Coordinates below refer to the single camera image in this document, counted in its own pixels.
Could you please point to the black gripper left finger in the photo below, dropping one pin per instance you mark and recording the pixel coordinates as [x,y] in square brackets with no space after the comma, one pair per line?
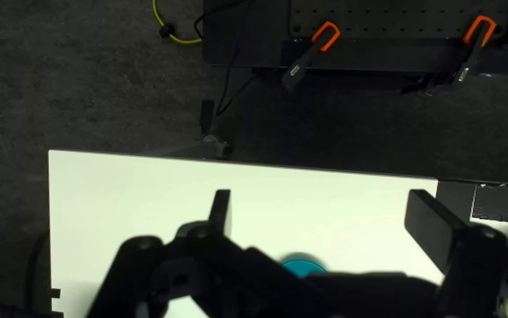
[165,275]

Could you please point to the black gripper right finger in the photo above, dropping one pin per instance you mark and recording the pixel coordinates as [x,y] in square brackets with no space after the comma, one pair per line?
[459,258]

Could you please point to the black white marker tiles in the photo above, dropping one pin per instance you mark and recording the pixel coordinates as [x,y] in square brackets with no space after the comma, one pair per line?
[501,203]

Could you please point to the small teal round lid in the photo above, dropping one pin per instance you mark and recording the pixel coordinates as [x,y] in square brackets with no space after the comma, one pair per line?
[301,265]

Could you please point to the orange black bar clamp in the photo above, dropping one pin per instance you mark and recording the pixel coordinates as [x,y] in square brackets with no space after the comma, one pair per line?
[475,44]
[316,49]

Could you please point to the black pegboard platform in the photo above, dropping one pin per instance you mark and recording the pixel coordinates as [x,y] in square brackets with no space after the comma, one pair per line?
[383,28]

